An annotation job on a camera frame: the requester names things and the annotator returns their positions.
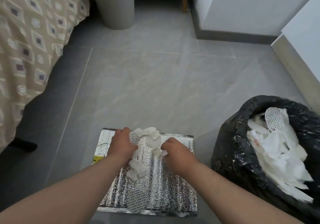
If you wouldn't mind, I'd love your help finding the folded crumpled white tissue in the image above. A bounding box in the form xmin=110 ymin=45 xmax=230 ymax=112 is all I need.
xmin=126 ymin=158 xmax=149 ymax=182

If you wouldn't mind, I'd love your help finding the person's right hand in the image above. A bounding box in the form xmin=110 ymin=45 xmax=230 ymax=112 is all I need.
xmin=161 ymin=137 xmax=201 ymax=177

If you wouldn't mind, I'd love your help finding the person's left hand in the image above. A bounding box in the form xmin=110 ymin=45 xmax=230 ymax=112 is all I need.
xmin=107 ymin=127 xmax=139 ymax=163

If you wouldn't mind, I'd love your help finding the pile of white paper waste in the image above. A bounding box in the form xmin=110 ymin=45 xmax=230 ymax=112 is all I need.
xmin=246 ymin=107 xmax=315 ymax=204

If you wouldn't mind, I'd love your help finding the round foil seal disc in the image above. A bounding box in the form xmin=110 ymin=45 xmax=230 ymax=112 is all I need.
xmin=264 ymin=107 xmax=288 ymax=132
xmin=125 ymin=188 xmax=149 ymax=213
xmin=129 ymin=131 xmax=141 ymax=145

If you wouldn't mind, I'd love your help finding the large crumpled white tissue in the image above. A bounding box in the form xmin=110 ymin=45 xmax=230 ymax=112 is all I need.
xmin=132 ymin=127 xmax=162 ymax=149

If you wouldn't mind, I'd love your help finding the silver foil insulated bag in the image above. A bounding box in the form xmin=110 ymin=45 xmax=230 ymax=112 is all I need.
xmin=92 ymin=128 xmax=198 ymax=217

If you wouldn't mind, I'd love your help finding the small white tissue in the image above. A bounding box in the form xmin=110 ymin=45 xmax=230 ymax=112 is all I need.
xmin=152 ymin=147 xmax=168 ymax=161

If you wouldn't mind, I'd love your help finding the grey round trash bin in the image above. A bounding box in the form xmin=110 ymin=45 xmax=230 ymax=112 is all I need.
xmin=88 ymin=0 xmax=136 ymax=30

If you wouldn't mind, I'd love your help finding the person's left forearm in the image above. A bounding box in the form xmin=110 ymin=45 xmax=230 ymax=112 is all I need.
xmin=0 ymin=154 xmax=133 ymax=224

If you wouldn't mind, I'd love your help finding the person's right forearm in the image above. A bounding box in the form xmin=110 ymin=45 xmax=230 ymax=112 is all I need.
xmin=175 ymin=162 xmax=305 ymax=224

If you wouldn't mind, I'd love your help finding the black bed leg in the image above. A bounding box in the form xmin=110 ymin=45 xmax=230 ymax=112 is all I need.
xmin=8 ymin=139 xmax=38 ymax=153

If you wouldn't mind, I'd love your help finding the white wardrobe panel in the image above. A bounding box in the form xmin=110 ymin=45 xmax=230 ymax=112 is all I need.
xmin=271 ymin=0 xmax=320 ymax=113

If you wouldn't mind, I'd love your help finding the beige diamond patterned bedspread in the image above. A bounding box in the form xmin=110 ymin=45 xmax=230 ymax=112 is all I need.
xmin=0 ymin=0 xmax=91 ymax=154

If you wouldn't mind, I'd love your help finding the black plastic trash bag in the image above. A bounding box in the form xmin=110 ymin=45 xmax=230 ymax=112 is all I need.
xmin=210 ymin=95 xmax=320 ymax=224

